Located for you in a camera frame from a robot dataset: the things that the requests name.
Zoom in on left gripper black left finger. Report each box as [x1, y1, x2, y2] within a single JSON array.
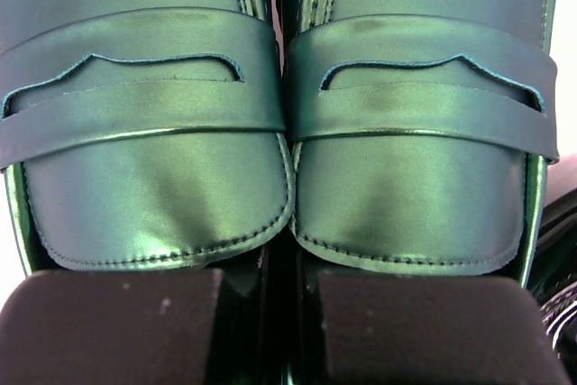
[[0, 267, 262, 385]]

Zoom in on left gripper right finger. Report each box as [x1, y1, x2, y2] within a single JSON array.
[[310, 270, 570, 384]]

